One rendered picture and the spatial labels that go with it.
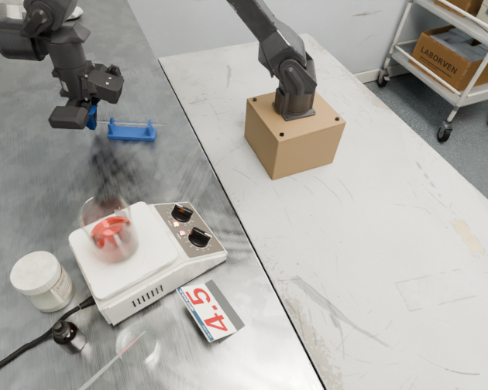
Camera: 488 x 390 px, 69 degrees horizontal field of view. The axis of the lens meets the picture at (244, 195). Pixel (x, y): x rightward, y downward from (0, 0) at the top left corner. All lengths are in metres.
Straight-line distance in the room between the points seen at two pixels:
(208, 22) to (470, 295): 1.70
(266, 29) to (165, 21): 1.35
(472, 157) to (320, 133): 1.92
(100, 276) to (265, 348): 0.25
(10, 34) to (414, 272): 0.78
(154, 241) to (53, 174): 0.32
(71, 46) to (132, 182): 0.25
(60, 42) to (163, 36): 1.29
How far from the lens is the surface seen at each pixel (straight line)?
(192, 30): 2.00
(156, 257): 0.51
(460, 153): 2.52
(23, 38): 0.74
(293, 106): 0.68
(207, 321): 0.53
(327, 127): 0.68
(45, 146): 0.85
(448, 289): 0.68
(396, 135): 0.90
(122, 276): 0.51
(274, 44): 0.62
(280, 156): 0.67
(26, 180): 0.79
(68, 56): 0.72
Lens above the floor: 1.42
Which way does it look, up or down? 50 degrees down
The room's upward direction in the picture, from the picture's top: 4 degrees clockwise
